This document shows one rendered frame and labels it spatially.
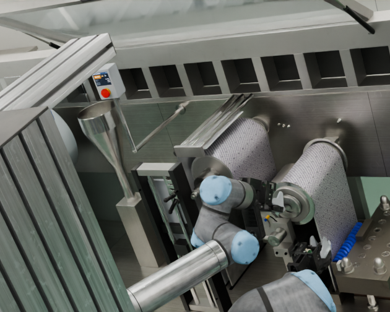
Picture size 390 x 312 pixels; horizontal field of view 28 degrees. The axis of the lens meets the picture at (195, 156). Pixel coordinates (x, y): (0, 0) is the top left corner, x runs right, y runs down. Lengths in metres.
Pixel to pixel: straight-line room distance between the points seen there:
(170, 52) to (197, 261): 1.01
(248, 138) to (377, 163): 0.41
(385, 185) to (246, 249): 2.93
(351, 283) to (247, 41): 0.81
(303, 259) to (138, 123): 0.99
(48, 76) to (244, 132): 1.20
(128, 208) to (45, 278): 1.61
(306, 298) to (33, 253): 0.78
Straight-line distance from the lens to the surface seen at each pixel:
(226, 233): 1.89
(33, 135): 1.15
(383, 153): 2.46
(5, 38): 6.87
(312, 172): 2.30
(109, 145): 2.65
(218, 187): 1.94
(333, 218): 2.37
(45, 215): 1.16
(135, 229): 2.80
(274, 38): 2.42
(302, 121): 2.51
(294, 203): 2.23
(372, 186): 4.76
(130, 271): 2.91
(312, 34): 2.36
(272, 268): 2.65
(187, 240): 2.39
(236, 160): 2.35
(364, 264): 2.33
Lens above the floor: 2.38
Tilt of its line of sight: 24 degrees down
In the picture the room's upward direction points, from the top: 19 degrees counter-clockwise
